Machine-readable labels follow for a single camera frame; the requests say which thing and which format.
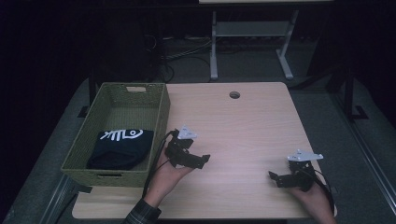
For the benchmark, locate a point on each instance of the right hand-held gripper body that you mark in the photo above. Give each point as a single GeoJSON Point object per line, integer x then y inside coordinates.
{"type": "Point", "coordinates": [300, 179]}

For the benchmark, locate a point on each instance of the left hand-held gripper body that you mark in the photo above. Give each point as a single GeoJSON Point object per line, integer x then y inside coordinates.
{"type": "Point", "coordinates": [177, 152]}

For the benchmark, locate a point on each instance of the dark navy garment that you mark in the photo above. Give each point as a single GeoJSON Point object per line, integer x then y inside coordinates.
{"type": "Point", "coordinates": [118, 155]}

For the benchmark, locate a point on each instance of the green woven basket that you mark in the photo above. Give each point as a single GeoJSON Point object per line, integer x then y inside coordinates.
{"type": "Point", "coordinates": [130, 105]}

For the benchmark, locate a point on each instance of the person's right hand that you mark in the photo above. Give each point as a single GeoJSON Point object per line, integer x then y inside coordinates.
{"type": "Point", "coordinates": [314, 205]}

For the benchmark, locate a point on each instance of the person's left hand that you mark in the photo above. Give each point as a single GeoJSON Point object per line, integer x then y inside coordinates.
{"type": "Point", "coordinates": [165, 183]}

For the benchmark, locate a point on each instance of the grey tape strip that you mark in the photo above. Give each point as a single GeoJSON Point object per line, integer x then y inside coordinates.
{"type": "Point", "coordinates": [334, 189]}

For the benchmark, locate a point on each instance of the round table grommet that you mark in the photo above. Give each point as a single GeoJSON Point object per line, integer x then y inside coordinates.
{"type": "Point", "coordinates": [234, 95]}

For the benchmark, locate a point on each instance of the black metal stand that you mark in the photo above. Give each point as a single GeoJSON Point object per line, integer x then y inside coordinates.
{"type": "Point", "coordinates": [349, 93]}

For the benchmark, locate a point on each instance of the metal floor rail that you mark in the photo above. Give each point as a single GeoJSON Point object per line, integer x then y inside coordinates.
{"type": "Point", "coordinates": [367, 155]}
{"type": "Point", "coordinates": [57, 199]}

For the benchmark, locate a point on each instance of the white metal desk frame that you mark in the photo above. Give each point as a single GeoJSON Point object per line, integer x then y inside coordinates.
{"type": "Point", "coordinates": [249, 28]}

